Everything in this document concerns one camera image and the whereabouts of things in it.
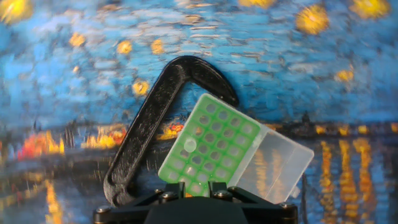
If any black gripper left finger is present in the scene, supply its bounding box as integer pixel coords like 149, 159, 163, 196
93, 181, 187, 224

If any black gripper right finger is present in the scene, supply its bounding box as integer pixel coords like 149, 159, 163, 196
208, 181, 298, 224

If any green rack pipette tip box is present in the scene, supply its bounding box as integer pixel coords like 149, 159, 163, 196
157, 92, 315, 205

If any black C-clamp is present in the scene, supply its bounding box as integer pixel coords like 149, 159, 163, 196
102, 55, 240, 208

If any starry night painted cloth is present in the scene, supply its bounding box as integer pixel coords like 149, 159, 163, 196
0, 0, 398, 224

